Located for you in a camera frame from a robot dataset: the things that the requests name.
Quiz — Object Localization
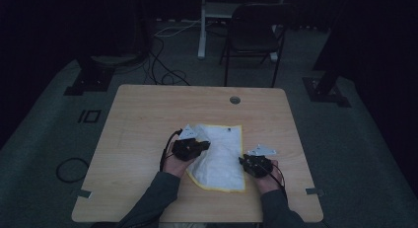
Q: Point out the person's right hand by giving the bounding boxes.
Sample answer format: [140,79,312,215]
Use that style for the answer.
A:
[253,159,281,194]

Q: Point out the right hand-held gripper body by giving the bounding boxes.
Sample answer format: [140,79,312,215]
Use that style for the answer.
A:
[244,144,278,179]

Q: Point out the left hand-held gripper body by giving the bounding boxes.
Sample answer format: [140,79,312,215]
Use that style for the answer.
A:
[171,123,204,162]

